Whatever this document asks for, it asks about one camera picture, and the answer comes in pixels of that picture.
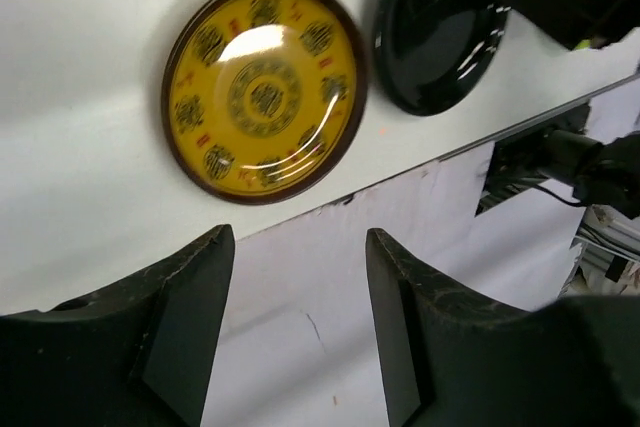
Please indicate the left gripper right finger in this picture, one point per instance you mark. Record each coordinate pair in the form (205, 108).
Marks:
(451, 356)

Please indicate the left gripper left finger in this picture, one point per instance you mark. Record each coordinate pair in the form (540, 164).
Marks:
(137, 352)

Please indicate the black plate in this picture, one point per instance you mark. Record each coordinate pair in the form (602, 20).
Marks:
(430, 54)

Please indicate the yellow patterned plate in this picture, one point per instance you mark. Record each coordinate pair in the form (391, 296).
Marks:
(261, 99)

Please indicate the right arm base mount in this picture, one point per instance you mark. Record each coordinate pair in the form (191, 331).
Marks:
(532, 239)

